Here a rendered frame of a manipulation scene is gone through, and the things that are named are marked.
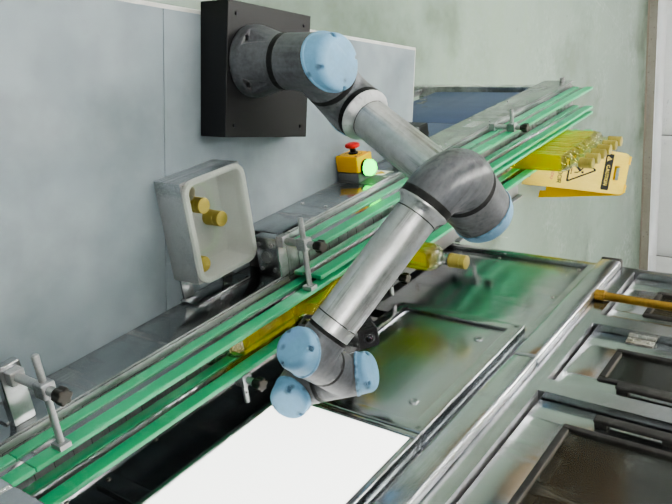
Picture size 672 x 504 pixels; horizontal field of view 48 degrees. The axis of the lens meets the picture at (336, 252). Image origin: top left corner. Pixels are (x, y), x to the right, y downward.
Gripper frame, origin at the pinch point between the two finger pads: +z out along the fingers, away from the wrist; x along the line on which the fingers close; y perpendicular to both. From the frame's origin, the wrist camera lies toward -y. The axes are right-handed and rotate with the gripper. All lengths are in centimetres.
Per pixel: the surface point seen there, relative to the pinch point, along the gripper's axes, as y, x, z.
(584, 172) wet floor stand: -50, 82, 336
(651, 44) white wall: -110, 51, 591
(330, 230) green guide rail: 6.2, -13.8, 12.8
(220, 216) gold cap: 24.9, -24.0, -2.4
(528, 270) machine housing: -34, 18, 57
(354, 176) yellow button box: 8.3, -16.7, 43.5
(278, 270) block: 16.5, -8.5, 3.0
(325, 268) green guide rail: 7.0, -6.6, 7.8
